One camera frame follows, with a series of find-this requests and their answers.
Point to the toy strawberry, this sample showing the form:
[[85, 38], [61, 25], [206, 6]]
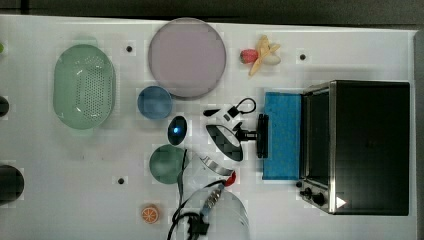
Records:
[[248, 56]]

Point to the blue cup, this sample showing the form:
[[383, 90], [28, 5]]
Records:
[[154, 102]]

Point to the silver black toaster oven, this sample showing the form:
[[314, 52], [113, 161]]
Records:
[[345, 143]]

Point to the peeled banana toy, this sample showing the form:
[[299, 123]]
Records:
[[264, 48]]

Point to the black robot base upper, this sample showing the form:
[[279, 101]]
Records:
[[4, 106]]

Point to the orange slice toy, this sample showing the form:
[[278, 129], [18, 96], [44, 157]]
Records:
[[150, 214]]

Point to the green mug with handle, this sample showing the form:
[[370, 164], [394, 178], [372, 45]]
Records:
[[166, 163]]

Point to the black robot base lower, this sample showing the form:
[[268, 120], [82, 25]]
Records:
[[11, 184]]

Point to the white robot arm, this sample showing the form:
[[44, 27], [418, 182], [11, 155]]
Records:
[[207, 208]]

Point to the red ketchup bottle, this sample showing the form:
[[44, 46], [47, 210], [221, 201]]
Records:
[[230, 180]]

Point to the green perforated colander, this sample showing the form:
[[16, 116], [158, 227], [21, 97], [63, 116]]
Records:
[[84, 86]]

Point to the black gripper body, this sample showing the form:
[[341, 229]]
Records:
[[244, 135]]

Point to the lilac round plate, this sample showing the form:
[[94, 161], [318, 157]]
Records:
[[187, 57]]

